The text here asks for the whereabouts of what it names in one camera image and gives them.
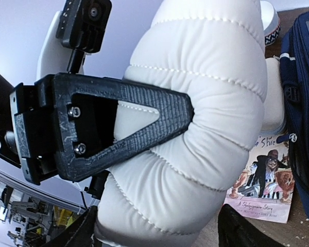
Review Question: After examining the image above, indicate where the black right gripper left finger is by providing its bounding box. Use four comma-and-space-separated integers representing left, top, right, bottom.
42, 206, 97, 247

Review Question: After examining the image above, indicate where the white quilted pencil pouch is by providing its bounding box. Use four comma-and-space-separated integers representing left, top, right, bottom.
94, 1, 267, 246

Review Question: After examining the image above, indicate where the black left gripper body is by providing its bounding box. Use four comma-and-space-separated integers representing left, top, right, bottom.
0, 74, 57, 185

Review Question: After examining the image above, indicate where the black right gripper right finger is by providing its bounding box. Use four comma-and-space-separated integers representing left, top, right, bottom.
217, 204, 282, 247

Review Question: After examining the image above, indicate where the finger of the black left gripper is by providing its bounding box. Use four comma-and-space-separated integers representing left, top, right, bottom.
35, 73, 194, 182

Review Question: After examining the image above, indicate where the pink Shakespeare story book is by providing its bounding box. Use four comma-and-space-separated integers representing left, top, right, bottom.
225, 133, 297, 223

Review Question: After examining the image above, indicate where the white patterned ceramic bowl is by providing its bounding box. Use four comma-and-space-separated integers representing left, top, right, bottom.
260, 1, 281, 46

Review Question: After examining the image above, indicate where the navy blue student backpack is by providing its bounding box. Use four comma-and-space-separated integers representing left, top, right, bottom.
279, 11, 309, 218

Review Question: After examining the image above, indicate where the grey hard pencil case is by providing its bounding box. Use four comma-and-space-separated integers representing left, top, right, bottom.
261, 58, 286, 136

